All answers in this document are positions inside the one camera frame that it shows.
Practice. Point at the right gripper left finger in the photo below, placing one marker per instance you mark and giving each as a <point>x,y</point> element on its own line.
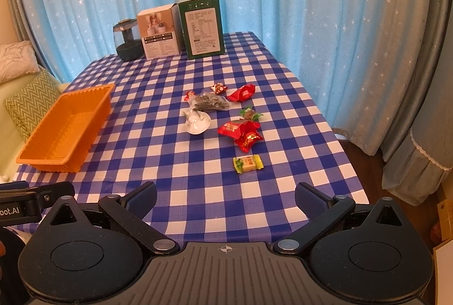
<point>126,215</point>

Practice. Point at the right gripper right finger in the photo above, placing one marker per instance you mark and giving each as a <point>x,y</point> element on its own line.
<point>324,213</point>

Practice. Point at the yellow green candy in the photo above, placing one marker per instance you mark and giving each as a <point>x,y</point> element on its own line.
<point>247,163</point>

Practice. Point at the red snack packet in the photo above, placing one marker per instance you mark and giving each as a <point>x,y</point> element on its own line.
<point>248,140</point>
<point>236,128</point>

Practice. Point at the white bone shaped snack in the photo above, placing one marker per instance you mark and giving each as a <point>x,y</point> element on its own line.
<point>197,122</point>

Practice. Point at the green brown candy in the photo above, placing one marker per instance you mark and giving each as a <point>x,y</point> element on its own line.
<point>249,113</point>

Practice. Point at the small red candy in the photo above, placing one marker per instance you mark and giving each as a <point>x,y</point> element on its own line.
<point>189,95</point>

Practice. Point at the clear mixed nuts packet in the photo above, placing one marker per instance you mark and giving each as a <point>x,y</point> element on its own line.
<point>208,102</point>

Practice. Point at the red pillow candy packet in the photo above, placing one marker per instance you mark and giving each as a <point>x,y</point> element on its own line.
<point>242,94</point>

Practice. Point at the red white twisted candy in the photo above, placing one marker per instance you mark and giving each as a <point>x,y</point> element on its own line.
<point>219,88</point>

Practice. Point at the left hand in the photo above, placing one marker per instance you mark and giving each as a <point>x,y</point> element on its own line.
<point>2,249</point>

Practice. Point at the pale yellow sofa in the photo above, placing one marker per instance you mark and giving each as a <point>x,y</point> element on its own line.
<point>11,141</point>

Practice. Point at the orange plastic tray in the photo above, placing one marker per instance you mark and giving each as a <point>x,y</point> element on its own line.
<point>63,138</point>

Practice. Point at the green zigzag cushion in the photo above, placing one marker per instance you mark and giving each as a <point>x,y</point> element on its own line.
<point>30,104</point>

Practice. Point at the grey side curtain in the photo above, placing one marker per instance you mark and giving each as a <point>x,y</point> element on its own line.
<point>417,149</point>

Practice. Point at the blue white checkered tablecloth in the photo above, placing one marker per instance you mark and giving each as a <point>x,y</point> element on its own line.
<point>200,195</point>

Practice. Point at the white pink pillow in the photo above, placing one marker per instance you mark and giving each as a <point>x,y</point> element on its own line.
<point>16,60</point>

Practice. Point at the dark glass jar lamp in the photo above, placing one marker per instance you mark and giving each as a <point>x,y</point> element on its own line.
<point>127,40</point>

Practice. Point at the white beige product box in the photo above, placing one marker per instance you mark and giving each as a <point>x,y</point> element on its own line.
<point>160,31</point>

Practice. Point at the green carton box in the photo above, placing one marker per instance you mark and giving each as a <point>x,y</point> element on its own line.
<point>202,28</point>

